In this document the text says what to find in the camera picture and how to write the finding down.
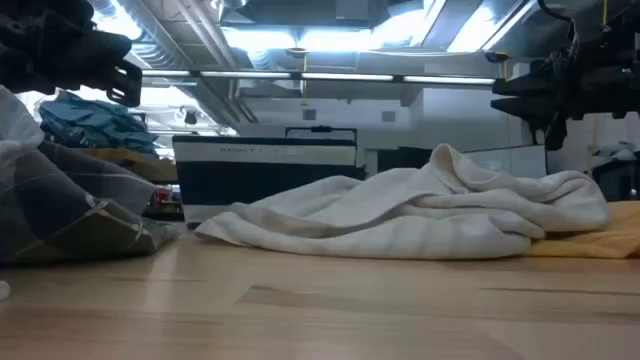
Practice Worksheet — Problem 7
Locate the white towel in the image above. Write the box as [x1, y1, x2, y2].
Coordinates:
[193, 143, 611, 261]

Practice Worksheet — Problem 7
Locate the pale cloth heap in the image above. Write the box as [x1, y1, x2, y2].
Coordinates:
[592, 141, 640, 162]

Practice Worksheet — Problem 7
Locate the grey checked towel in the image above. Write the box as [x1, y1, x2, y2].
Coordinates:
[0, 84, 182, 266]

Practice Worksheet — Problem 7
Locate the orange towel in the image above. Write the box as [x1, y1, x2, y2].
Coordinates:
[528, 199, 640, 260]

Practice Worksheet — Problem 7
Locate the blue cloth pile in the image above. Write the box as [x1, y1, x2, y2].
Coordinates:
[38, 91, 160, 156]

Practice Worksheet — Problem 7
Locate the dark background equipment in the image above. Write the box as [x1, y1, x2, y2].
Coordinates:
[375, 146, 435, 175]

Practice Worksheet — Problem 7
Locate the navy fabric basket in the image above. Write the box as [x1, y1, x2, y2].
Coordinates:
[172, 134, 367, 230]

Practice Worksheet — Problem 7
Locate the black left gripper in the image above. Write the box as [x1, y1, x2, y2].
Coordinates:
[0, 0, 144, 109]

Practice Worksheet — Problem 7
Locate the white board panel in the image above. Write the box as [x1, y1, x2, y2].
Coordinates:
[462, 144, 548, 180]

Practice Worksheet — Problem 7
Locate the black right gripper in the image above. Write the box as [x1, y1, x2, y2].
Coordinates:
[490, 4, 640, 124]

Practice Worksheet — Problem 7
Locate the LED light bar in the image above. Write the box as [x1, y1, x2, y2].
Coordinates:
[141, 69, 506, 87]

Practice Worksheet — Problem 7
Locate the black rectangular handle frame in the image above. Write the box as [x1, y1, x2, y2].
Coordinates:
[284, 125, 359, 144]

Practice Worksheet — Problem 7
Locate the wooden background table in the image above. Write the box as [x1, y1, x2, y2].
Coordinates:
[69, 147, 180, 185]

